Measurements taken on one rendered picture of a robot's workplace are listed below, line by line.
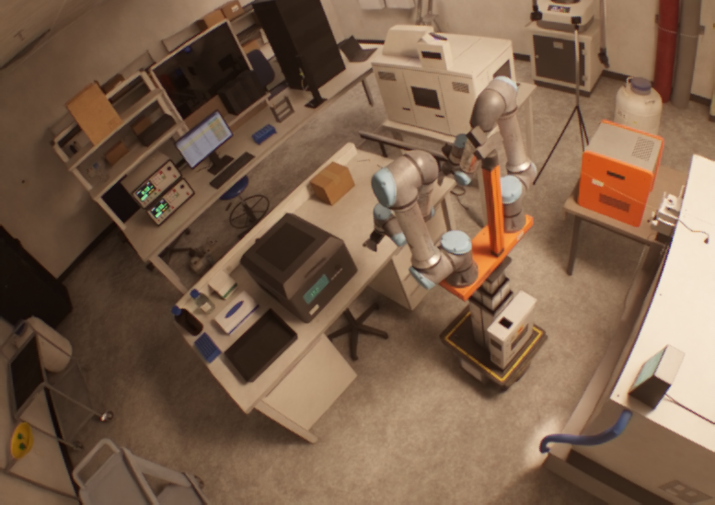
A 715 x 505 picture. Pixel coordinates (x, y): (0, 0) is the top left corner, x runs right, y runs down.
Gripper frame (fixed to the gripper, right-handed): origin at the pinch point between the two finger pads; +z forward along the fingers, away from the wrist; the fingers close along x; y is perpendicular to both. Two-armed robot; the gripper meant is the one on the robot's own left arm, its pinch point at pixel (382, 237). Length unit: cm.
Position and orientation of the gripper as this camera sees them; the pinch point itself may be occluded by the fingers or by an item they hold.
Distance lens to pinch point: 192.9
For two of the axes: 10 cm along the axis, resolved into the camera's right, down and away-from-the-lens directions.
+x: -5.9, 7.6, -2.7
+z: 0.6, 3.7, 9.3
